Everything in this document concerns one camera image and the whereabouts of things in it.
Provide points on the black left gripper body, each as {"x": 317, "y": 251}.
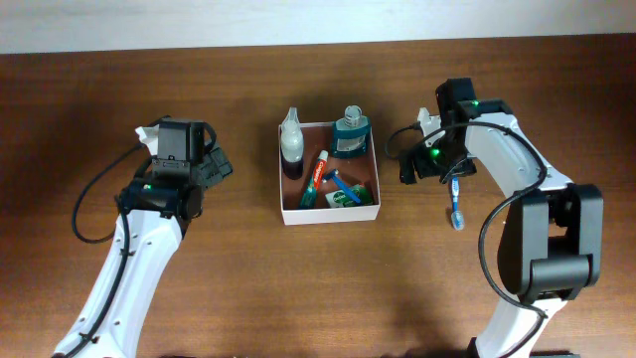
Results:
{"x": 212, "y": 169}

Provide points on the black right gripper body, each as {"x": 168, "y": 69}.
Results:
{"x": 446, "y": 157}

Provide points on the blue white toothbrush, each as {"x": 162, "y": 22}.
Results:
{"x": 457, "y": 220}

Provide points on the teal mouthwash bottle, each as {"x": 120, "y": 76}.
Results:
{"x": 350, "y": 133}

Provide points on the blue disposable razor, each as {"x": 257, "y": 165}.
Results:
{"x": 333, "y": 176}

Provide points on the green white soap packet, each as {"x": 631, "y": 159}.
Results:
{"x": 339, "y": 199}

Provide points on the pink cardboard box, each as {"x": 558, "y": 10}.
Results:
{"x": 318, "y": 136}

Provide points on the purple foaming soap pump bottle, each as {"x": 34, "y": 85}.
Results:
{"x": 292, "y": 145}

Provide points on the red green toothpaste tube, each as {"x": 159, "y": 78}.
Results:
{"x": 310, "y": 194}

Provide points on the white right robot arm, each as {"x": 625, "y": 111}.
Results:
{"x": 541, "y": 246}

